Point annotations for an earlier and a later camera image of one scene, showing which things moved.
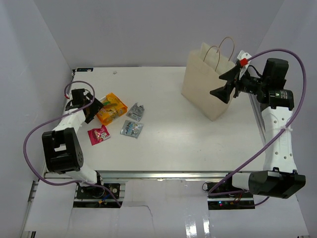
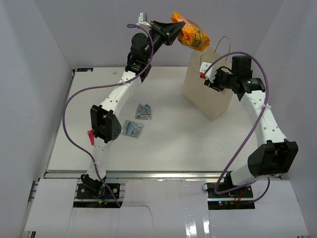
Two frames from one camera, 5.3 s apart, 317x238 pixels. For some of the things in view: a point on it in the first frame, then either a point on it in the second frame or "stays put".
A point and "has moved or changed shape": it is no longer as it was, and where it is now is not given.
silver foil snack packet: x=136 y=112 to x=143 y=112
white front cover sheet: x=160 y=208 stays put
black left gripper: x=96 y=105 to x=168 y=31
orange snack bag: x=113 y=108 has moved or changed shape
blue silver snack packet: x=131 y=129 stays put
